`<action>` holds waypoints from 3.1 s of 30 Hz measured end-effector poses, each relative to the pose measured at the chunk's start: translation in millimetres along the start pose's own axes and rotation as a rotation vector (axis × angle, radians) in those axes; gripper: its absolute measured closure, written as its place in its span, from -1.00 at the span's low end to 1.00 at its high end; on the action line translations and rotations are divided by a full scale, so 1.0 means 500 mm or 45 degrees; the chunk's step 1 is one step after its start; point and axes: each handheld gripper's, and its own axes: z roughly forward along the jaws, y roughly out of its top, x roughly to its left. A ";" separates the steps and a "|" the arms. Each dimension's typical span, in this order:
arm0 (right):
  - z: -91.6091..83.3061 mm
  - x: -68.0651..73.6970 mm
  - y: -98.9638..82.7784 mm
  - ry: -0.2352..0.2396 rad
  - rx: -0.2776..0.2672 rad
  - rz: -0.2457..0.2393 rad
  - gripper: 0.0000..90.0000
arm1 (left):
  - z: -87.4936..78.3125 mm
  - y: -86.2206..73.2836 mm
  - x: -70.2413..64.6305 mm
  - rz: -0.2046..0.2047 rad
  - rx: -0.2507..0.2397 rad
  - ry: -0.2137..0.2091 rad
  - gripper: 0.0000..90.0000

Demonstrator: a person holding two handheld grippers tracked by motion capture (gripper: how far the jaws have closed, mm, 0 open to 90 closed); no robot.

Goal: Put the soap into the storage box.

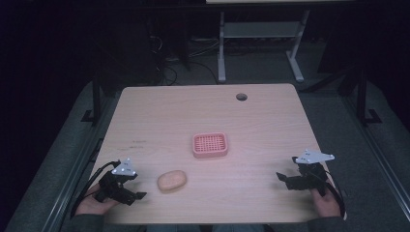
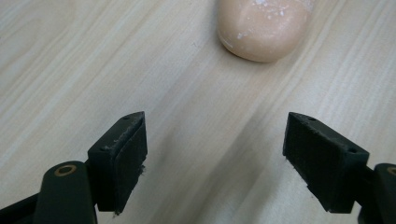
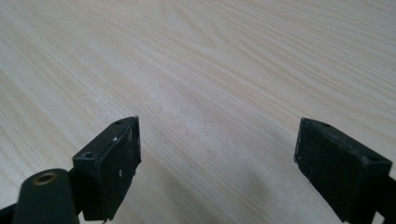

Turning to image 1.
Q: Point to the pink soap dish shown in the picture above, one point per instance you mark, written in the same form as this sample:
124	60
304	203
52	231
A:
210	145

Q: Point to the person's right hand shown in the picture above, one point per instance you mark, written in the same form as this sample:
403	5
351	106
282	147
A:
327	204

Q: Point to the metal floor rail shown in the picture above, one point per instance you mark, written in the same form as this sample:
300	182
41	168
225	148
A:
74	174
380	154

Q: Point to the beige soap bar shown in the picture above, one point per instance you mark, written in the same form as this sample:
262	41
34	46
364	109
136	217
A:
172	181

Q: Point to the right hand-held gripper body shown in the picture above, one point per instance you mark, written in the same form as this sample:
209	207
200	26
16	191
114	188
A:
314	179

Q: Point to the white metal desk frame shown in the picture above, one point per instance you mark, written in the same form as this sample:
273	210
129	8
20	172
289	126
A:
257	29

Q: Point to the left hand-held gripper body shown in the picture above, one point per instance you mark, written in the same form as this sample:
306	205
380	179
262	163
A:
112	187

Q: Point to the black metal stand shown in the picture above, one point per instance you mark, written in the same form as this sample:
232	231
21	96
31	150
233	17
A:
362	96
95	96

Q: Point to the person's left hand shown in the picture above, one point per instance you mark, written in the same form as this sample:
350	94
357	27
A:
93	204

